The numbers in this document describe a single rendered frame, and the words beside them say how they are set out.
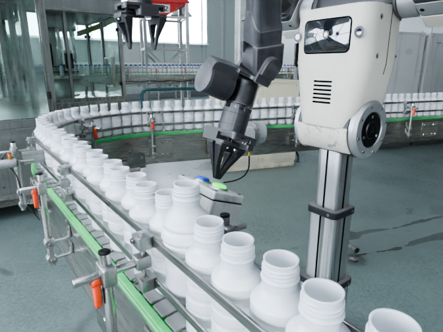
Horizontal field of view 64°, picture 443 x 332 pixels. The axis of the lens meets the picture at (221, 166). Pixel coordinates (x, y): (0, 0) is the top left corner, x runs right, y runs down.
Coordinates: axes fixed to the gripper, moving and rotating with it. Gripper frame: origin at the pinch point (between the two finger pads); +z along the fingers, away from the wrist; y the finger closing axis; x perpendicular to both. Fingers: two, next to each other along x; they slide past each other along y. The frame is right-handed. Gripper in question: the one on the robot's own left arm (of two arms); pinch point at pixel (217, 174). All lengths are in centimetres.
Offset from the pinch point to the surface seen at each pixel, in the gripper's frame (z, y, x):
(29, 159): 16, -68, -20
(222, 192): 2.7, 4.4, -1.2
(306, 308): 4.9, 39.4, -18.8
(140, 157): 14, -122, 44
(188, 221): 4.6, 18.7, -17.8
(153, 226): 8.5, 10.9, -17.8
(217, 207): 5.7, 4.7, -1.4
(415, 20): -565, -549, 1049
